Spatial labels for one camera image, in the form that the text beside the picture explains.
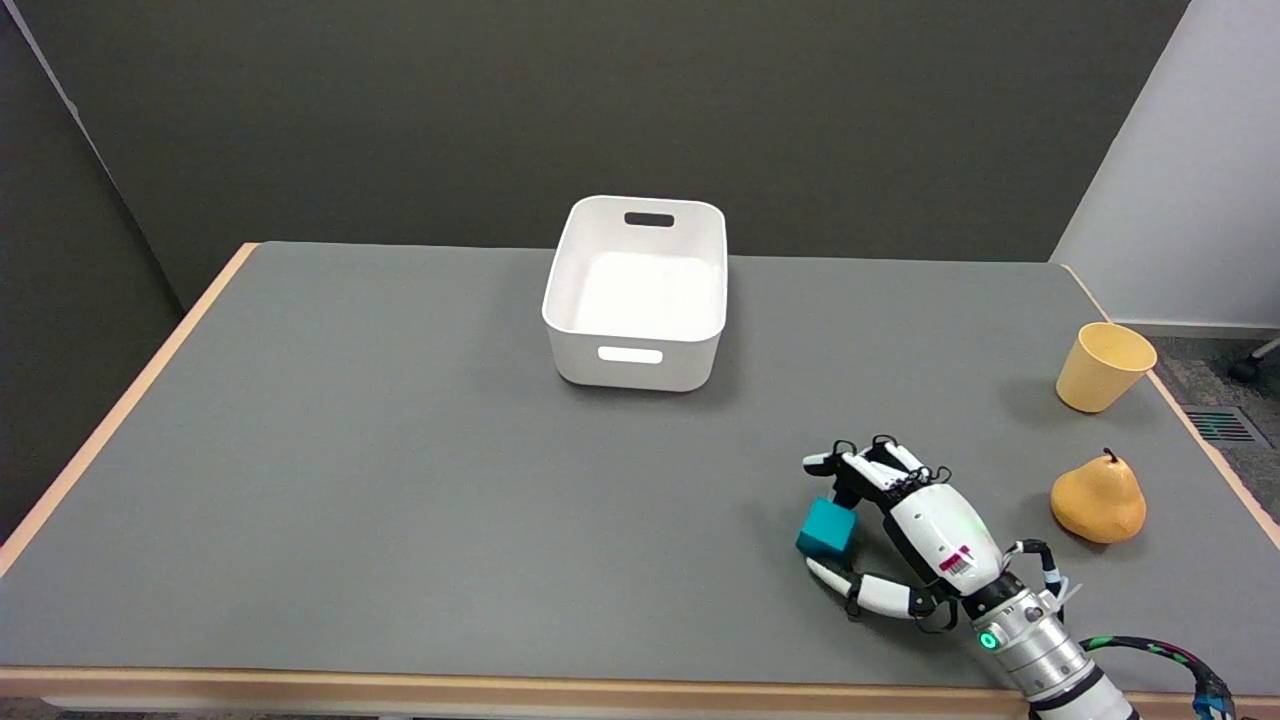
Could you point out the yellow paper cup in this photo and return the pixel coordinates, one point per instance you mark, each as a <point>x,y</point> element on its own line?
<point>1100,368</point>

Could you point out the blue cube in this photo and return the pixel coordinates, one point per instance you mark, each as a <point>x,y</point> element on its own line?
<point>826,530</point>

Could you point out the black chair caster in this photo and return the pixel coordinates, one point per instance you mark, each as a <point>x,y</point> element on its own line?
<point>1250,366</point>

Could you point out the white plastic basket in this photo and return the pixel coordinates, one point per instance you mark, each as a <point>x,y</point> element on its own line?
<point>640,300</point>

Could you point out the floor vent grille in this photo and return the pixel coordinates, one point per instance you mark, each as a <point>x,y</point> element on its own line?
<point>1222,425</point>

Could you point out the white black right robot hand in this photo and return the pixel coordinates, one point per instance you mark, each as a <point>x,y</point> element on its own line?
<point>940,530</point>

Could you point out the yellow pear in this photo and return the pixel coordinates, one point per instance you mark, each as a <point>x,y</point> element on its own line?
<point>1098,500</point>

